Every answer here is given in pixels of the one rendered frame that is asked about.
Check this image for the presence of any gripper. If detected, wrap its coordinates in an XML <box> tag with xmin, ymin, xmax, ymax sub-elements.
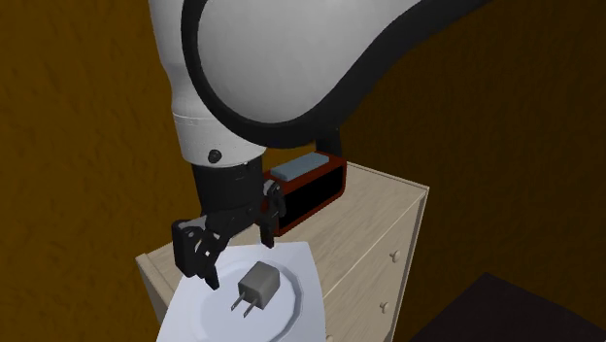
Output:
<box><xmin>171</xmin><ymin>156</ymin><xmax>288</xmax><ymax>291</ymax></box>

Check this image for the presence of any red and black speaker box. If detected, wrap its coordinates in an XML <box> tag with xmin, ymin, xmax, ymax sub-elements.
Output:
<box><xmin>261</xmin><ymin>150</ymin><xmax>349</xmax><ymax>238</ymax></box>

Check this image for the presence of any white square plate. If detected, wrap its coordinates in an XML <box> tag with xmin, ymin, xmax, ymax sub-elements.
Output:
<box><xmin>155</xmin><ymin>240</ymin><xmax>328</xmax><ymax>342</ymax></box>

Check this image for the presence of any light wooden chest of drawers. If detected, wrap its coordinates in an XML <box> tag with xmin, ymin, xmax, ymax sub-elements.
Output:
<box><xmin>135</xmin><ymin>161</ymin><xmax>431</xmax><ymax>342</ymax></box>

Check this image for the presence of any grey plug adapter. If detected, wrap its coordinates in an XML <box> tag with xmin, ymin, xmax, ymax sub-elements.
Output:
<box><xmin>230</xmin><ymin>260</ymin><xmax>282</xmax><ymax>320</ymax></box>

